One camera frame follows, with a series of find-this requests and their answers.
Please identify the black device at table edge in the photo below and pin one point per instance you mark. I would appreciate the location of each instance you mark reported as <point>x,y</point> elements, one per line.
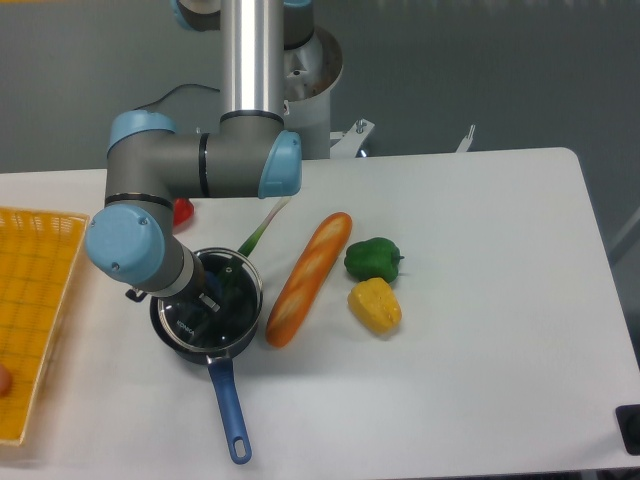
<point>628,418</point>

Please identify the green spring onion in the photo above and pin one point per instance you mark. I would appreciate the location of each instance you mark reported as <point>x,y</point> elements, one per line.
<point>260,232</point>

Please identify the yellow bell pepper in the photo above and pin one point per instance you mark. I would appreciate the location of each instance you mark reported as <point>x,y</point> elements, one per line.
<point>375,305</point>

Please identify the yellow woven basket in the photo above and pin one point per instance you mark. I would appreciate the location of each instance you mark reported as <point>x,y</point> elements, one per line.
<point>39,253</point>

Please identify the white base bracket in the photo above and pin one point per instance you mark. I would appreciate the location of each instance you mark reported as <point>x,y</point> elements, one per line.
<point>351,143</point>

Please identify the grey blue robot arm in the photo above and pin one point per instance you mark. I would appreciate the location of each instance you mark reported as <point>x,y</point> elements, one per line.
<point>150,165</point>

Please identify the glass pot lid blue knob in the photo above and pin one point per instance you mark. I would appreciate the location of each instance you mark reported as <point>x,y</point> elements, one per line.
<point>192,327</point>

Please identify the red bell pepper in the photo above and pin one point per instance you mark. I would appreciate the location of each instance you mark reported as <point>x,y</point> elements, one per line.
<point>183,211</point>

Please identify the dark pot blue handle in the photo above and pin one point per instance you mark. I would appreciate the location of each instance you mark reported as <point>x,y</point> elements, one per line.
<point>221,371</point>

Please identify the orange baguette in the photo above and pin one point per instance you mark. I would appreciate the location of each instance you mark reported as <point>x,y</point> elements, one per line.
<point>306,279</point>

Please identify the green bell pepper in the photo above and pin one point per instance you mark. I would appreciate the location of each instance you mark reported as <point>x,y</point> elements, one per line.
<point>374,258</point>

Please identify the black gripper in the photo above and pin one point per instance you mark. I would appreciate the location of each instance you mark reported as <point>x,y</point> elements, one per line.
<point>190,284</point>

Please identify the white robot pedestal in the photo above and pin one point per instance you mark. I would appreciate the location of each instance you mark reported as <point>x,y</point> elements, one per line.
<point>311,72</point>

